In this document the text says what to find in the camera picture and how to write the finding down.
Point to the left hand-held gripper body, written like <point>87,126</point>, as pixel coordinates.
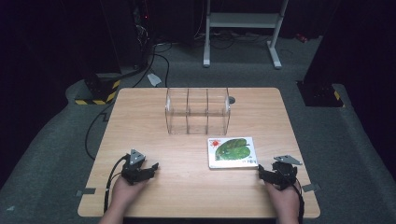
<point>132,169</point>

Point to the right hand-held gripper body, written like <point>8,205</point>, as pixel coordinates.
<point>285,172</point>

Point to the white picture book green leaf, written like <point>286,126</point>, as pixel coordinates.
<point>233,153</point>

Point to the clear acrylic divided organizer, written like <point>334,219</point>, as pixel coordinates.
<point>197,112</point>

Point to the person's left hand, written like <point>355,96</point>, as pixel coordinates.
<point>126,193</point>

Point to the person's right hand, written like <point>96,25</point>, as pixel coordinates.
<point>285,200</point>

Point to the grey tape piece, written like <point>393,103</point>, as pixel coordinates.
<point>86,191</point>
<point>310,187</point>

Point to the grey round table grommet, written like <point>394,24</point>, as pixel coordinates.
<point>232,100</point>

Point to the black yellow striped stand base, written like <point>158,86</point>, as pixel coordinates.
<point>99,88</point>
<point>320,95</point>

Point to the white plastic piece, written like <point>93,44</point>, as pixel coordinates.
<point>154,79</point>

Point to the small grey floor tape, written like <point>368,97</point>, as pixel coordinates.
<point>11,208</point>

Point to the red small object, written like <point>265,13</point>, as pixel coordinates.
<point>301,38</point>

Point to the white metal stand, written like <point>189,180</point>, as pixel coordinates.
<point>241,20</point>

